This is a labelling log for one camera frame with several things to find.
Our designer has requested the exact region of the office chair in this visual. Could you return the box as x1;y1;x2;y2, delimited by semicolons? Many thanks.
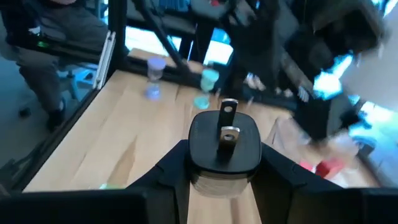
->
57;63;97;102

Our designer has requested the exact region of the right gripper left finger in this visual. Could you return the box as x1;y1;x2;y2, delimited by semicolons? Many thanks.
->
0;139;191;224

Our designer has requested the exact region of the red USB charger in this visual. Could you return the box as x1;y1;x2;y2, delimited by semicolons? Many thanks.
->
315;158;346;179

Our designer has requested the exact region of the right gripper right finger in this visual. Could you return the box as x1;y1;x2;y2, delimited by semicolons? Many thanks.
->
251;142;398;224

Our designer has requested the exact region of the person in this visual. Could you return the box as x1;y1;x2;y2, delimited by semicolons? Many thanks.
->
0;0;109;131

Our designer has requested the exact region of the lavender hourglass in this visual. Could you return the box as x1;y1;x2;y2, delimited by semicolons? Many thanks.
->
145;57;167;101

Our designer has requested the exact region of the silver metal bracket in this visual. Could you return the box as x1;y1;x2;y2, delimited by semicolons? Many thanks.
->
93;30;116;91

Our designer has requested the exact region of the clear plastic bin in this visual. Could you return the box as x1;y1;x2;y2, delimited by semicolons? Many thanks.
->
267;116;383;189

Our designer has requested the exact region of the white green USB charger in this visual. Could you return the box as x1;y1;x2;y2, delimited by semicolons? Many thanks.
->
99;183;127;190

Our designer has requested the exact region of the teal hourglass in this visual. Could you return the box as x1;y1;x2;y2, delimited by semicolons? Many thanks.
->
193;68;220;110

